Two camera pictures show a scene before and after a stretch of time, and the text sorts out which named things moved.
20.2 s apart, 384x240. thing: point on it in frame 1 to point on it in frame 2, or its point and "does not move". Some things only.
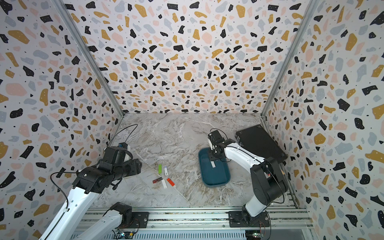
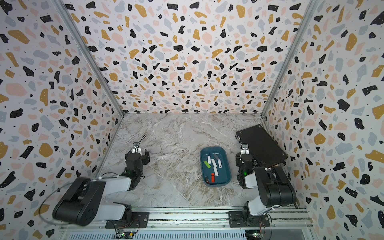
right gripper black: (211, 158) to (238, 159)
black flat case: (256, 139) does not move
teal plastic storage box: (217, 176) does not move
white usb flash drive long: (164, 183) to (215, 171)
